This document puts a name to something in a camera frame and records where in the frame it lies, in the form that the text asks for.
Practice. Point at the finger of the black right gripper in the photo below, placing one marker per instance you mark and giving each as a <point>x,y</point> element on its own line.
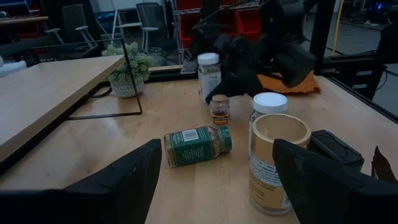
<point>239,84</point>
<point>206,39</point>

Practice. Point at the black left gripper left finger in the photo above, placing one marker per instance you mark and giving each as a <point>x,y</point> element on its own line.
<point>93,199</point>

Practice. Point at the everything bagel seasoning jar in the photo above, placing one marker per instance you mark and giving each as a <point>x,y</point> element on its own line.
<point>207,67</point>
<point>270,102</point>

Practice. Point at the tan lid spice jar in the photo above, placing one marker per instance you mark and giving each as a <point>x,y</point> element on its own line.
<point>267,174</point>

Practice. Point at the green potted succulent plant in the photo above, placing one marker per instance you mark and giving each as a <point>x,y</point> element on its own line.
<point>127,71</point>

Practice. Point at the orange taco seasoning mix packet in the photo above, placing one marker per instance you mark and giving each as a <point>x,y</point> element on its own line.
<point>384,168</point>

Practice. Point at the orange folded cloth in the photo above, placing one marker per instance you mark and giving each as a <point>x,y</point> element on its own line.
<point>298,87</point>

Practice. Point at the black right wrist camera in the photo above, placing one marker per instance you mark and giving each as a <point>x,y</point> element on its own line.
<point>295,65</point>

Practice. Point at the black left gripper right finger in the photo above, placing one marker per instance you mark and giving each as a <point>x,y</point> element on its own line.
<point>335,199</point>

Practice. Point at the green black pepper tin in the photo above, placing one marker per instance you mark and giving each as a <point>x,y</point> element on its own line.
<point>332,149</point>

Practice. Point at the wooden shelf black metal frame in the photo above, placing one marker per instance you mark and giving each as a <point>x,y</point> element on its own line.
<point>46,90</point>

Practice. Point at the black office chair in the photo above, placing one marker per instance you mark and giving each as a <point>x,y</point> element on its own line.
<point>73,18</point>
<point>150,15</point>

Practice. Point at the green label spice jar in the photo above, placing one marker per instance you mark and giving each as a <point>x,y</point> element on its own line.
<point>196,146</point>

